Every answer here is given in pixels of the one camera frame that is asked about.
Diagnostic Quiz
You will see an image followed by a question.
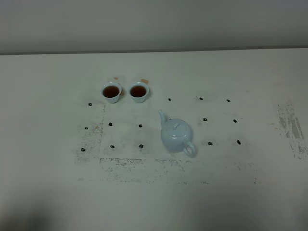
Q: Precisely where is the light blue porcelain teapot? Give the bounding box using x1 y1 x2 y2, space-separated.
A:
158 110 197 157

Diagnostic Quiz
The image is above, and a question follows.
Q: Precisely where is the right light blue teacup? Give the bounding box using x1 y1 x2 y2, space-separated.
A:
128 82 150 103

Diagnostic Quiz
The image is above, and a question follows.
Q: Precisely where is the light blue teacup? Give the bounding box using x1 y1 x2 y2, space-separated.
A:
128 82 150 103
101 82 122 103

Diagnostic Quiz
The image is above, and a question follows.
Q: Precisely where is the left light blue teacup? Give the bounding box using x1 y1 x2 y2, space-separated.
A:
101 82 122 103

